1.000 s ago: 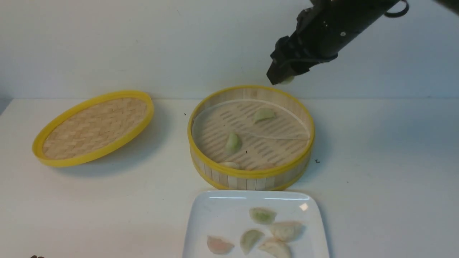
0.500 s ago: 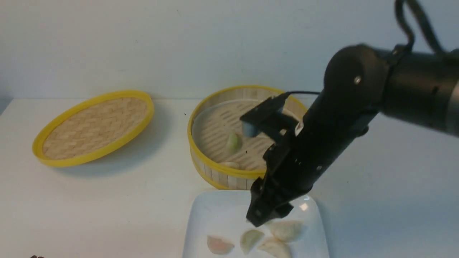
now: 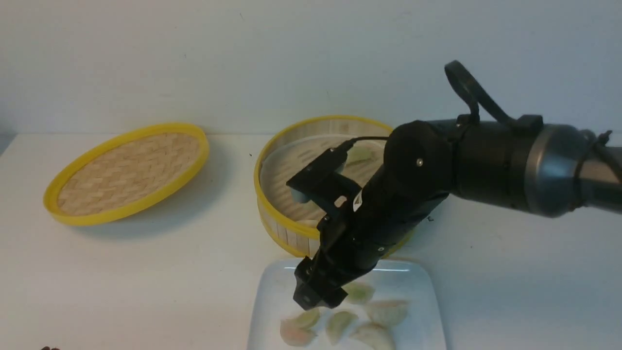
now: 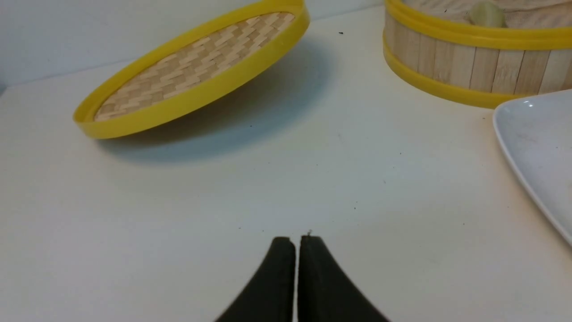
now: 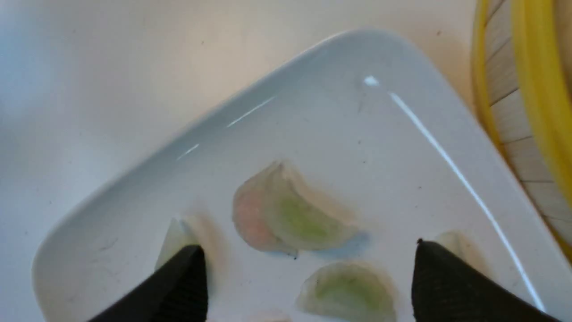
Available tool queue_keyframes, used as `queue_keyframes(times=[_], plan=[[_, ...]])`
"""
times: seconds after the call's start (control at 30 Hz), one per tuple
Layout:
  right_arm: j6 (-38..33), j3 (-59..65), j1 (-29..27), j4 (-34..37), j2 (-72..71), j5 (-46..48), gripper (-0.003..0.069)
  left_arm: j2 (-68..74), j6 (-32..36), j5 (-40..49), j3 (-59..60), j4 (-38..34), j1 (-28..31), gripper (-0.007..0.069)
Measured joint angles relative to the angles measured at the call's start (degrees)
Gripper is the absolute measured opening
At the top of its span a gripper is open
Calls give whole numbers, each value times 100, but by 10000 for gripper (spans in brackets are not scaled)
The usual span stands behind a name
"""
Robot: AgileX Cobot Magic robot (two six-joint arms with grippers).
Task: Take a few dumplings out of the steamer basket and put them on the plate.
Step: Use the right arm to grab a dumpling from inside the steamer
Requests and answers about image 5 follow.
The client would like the white dumpling on plate bottom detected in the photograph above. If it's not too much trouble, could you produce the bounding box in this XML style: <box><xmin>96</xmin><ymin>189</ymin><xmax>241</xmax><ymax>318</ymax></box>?
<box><xmin>154</xmin><ymin>212</ymin><xmax>224</xmax><ymax>292</ymax></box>

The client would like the white square plate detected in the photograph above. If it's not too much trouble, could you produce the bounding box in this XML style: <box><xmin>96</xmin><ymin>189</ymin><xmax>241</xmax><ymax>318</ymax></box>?
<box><xmin>33</xmin><ymin>30</ymin><xmax>571</xmax><ymax>322</ymax></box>

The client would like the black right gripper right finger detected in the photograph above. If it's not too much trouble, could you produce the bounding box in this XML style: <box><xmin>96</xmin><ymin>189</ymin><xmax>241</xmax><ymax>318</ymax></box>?
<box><xmin>411</xmin><ymin>239</ymin><xmax>555</xmax><ymax>322</ymax></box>

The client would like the green dumpling on plate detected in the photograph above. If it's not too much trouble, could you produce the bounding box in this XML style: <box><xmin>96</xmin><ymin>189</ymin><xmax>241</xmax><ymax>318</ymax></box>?
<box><xmin>296</xmin><ymin>262</ymin><xmax>396</xmax><ymax>322</ymax></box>
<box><xmin>262</xmin><ymin>161</ymin><xmax>359</xmax><ymax>251</ymax></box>

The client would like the white dumpling on plate right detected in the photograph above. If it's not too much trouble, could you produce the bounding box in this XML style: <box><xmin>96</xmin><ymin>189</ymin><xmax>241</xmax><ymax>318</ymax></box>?
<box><xmin>433</xmin><ymin>230</ymin><xmax>488</xmax><ymax>275</ymax></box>

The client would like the green dumpling on plate middle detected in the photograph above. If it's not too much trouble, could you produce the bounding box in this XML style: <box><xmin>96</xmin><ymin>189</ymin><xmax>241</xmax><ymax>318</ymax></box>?
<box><xmin>262</xmin><ymin>161</ymin><xmax>359</xmax><ymax>251</ymax></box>

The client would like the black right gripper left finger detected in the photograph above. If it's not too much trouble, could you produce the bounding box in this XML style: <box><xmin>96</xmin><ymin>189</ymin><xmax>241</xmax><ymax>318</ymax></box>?
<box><xmin>91</xmin><ymin>245</ymin><xmax>209</xmax><ymax>322</ymax></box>

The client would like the pink dumpling on plate left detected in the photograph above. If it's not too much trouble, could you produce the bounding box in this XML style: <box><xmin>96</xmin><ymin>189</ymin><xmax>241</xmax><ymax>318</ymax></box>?
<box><xmin>231</xmin><ymin>177</ymin><xmax>291</xmax><ymax>254</ymax></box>

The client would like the green dumpling on plate top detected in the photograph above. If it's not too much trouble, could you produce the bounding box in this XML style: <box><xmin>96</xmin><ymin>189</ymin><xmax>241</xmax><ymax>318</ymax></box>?
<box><xmin>296</xmin><ymin>262</ymin><xmax>396</xmax><ymax>322</ymax></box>

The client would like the yellow-rimmed bamboo steamer basket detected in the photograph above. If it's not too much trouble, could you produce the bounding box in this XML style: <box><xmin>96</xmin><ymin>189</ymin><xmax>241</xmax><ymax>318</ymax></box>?
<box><xmin>471</xmin><ymin>0</ymin><xmax>572</xmax><ymax>259</ymax></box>

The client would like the white dumpling on plate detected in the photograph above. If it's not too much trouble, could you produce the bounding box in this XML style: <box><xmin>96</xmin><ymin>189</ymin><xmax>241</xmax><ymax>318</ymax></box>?
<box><xmin>154</xmin><ymin>212</ymin><xmax>224</xmax><ymax>292</ymax></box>
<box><xmin>433</xmin><ymin>230</ymin><xmax>488</xmax><ymax>275</ymax></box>

